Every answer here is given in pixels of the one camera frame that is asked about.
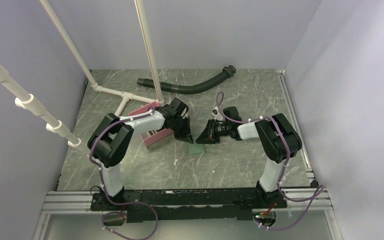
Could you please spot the white PVC pipe frame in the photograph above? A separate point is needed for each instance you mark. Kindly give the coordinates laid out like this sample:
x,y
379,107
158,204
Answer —
x,y
108,35

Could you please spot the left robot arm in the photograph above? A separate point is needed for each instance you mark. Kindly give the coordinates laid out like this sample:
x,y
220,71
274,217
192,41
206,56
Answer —
x,y
110,141

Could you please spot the aluminium frame rail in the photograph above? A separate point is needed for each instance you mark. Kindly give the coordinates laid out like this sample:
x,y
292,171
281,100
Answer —
x,y
79,202

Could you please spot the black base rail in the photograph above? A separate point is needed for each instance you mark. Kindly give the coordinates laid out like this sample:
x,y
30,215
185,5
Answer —
x,y
189,204

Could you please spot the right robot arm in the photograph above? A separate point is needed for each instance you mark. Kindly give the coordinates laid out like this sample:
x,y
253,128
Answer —
x,y
279,140

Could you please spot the mint green card holder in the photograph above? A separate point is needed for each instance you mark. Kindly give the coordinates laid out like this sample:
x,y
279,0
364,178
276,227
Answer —
x,y
195,148

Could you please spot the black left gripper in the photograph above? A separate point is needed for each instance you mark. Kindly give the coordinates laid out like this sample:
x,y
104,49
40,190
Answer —
x,y
186,134

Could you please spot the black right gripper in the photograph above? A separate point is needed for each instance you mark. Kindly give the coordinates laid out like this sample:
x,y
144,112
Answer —
x,y
208,136

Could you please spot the white PVC pipe with fittings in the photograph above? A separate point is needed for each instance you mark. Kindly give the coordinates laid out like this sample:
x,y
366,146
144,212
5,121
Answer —
x,y
29,102

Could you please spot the pink card box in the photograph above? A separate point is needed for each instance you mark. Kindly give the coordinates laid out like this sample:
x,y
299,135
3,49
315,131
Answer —
x,y
152,136

